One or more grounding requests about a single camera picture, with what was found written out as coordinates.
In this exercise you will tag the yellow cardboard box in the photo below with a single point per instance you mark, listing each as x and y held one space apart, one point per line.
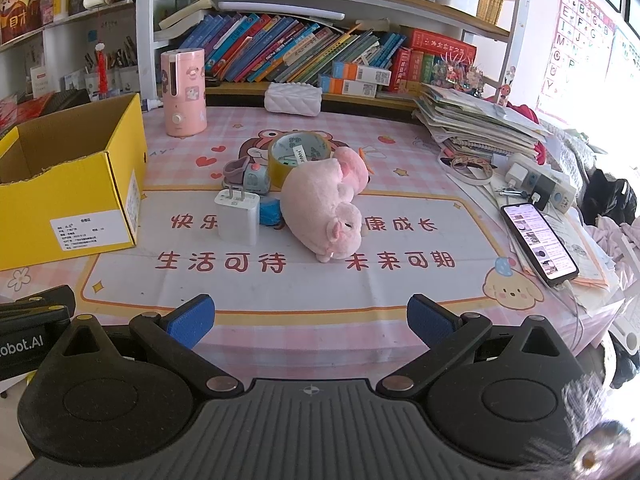
60 200

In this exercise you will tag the black smartphone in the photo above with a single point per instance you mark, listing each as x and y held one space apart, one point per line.
540 245

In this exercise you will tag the red fortune god figure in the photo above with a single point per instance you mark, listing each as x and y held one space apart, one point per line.
20 10

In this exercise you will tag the white bottle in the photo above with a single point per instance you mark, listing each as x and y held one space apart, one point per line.
62 2

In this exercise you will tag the white charger plug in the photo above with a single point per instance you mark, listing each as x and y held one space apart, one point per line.
237 220

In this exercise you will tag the pink cartoon humidifier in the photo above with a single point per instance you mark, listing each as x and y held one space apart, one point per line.
182 100

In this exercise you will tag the row of colourful books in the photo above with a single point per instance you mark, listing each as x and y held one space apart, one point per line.
280 50

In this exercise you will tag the black electric keyboard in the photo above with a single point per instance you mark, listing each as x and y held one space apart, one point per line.
65 100

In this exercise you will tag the pink plush pig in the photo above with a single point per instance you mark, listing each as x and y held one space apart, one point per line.
310 200

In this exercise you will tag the pink plush with orange feet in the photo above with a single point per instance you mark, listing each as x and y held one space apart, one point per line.
352 165

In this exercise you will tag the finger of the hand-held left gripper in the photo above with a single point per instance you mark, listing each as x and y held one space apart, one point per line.
52 300

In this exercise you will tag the red boxed book set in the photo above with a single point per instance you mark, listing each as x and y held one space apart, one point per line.
435 55

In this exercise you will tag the orange and blue box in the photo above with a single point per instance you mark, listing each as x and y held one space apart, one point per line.
360 72
345 87

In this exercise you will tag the stack of papers and notebooks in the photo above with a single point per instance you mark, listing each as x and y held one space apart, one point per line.
475 120

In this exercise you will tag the black cloth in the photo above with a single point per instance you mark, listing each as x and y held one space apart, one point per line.
607 195

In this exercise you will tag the blue plastic packet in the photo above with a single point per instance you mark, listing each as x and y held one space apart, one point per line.
270 211

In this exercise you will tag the alphabet wall poster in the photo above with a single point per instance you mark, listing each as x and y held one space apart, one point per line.
570 45

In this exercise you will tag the open book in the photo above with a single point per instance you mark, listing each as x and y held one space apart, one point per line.
185 17

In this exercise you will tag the white quilted pouch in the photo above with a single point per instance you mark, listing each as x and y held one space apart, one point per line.
292 99

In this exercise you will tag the white power strip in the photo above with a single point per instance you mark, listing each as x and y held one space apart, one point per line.
560 190

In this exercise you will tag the yellow-brown tape roll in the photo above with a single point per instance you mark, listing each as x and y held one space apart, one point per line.
300 142

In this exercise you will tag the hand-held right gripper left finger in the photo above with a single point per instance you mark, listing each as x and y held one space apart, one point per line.
192 320

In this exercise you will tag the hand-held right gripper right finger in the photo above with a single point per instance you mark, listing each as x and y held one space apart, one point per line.
430 322

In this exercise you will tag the pen cups with pens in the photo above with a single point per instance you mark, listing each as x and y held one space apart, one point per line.
125 77

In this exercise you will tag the small grey toy car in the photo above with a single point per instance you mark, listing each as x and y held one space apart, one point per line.
252 177

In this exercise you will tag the red hanging ornament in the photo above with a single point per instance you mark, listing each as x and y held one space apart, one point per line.
102 70

